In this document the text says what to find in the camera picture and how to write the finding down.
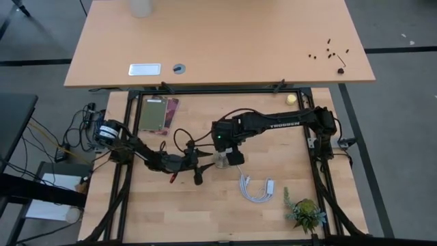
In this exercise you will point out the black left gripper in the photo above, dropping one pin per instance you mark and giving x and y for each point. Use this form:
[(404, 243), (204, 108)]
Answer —
[(191, 162)]

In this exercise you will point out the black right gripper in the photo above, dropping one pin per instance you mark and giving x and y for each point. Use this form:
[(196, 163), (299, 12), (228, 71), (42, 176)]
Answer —
[(236, 158)]

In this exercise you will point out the brass lamp socket base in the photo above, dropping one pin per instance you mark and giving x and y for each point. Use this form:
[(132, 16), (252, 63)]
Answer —
[(221, 162)]

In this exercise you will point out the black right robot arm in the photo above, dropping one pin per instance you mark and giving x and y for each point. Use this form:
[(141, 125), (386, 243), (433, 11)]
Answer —
[(280, 123)]

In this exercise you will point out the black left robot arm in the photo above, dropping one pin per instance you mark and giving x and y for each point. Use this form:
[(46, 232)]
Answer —
[(150, 159)]

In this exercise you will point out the pink book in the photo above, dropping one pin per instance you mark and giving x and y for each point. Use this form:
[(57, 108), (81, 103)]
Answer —
[(171, 112)]

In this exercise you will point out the silver mounting plate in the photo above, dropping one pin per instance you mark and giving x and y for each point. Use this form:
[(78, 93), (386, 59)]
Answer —
[(310, 143)]

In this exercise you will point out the cream candle jar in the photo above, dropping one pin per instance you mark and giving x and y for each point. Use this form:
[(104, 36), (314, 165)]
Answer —
[(291, 99)]

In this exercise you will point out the black clamp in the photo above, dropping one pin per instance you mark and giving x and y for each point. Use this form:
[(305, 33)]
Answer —
[(167, 87), (279, 86)]

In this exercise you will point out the artificial green plant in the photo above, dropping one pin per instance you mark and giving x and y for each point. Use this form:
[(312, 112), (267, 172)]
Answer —
[(307, 208)]

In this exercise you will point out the silver rectangular desk plate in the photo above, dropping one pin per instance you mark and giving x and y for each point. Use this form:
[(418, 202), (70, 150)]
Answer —
[(144, 69)]

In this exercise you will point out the light wooden desk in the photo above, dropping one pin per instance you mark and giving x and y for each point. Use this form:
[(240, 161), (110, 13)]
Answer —
[(222, 41)]

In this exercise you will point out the small black knob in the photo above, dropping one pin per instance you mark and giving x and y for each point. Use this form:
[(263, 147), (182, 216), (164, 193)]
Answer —
[(340, 71)]

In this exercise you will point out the clear plastic cup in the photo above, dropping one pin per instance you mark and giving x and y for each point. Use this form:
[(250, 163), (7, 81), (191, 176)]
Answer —
[(73, 215)]

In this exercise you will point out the black Allen key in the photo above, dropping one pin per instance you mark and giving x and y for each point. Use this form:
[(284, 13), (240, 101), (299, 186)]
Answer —
[(341, 60)]

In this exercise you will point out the black power adapter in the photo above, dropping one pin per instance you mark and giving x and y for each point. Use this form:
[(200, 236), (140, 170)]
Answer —
[(61, 154)]

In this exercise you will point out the white board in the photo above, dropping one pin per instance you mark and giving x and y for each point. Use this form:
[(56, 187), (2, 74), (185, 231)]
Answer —
[(48, 210)]

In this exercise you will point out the white cylindrical container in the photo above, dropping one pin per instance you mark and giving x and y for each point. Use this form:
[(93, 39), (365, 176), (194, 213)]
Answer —
[(140, 8)]

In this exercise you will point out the black beam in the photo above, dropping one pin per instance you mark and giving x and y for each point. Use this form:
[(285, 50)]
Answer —
[(34, 191)]

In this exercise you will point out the black side desk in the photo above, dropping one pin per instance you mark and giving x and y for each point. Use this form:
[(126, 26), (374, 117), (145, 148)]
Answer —
[(13, 119)]

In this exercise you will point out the black tripod leg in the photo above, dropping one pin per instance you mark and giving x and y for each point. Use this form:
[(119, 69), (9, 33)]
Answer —
[(21, 7)]

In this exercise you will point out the black aluminium table frame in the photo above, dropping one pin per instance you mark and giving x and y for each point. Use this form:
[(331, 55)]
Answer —
[(222, 91)]

